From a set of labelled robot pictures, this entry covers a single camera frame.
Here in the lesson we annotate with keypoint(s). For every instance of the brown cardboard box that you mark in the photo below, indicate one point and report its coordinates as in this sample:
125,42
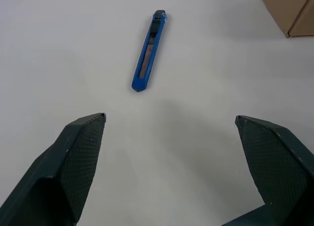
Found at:
289,12

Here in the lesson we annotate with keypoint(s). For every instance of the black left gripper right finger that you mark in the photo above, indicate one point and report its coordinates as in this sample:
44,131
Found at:
277,167

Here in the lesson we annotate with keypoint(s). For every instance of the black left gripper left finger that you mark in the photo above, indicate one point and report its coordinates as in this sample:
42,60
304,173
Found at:
61,172

